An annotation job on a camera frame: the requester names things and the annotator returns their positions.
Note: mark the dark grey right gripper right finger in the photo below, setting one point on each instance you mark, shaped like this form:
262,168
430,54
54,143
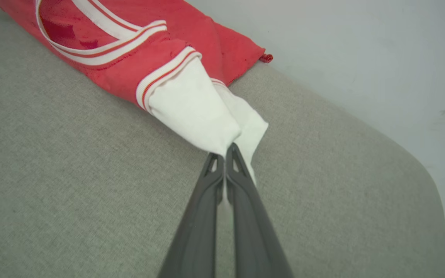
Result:
251,231

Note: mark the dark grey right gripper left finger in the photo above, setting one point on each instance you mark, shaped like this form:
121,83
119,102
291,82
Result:
197,231

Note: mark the red and white garment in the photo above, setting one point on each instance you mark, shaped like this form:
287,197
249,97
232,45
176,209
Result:
184,104

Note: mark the grey fabric sofa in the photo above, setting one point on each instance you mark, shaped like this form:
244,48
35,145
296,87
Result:
72,173

